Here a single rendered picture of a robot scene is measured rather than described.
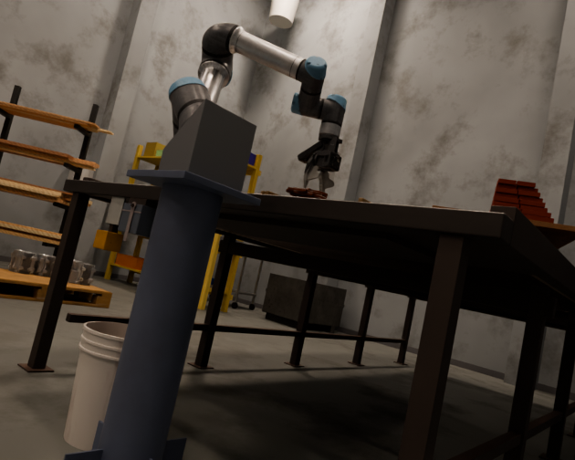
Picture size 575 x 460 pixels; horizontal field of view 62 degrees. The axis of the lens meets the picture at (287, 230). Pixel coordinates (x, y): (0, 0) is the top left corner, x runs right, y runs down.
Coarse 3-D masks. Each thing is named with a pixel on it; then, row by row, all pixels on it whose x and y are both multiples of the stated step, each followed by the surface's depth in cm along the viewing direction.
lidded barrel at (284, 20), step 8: (272, 0) 922; (280, 0) 908; (288, 0) 910; (296, 0) 920; (272, 8) 915; (280, 8) 907; (288, 8) 911; (296, 8) 928; (272, 16) 918; (280, 16) 912; (288, 16) 913; (272, 24) 945; (280, 24) 938; (288, 24) 932
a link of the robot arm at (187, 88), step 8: (176, 80) 141; (184, 80) 140; (192, 80) 141; (200, 80) 143; (176, 88) 139; (184, 88) 138; (192, 88) 138; (200, 88) 140; (176, 96) 139; (184, 96) 137; (192, 96) 136; (200, 96) 137; (208, 96) 140; (176, 104) 138; (176, 112) 138; (176, 120) 144; (176, 128) 146
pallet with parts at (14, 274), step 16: (16, 256) 461; (32, 256) 470; (48, 256) 482; (0, 272) 436; (16, 272) 461; (48, 272) 482; (80, 272) 481; (0, 288) 429; (16, 288) 448; (32, 288) 450; (80, 288) 448; (96, 288) 473; (80, 304) 448; (96, 304) 460
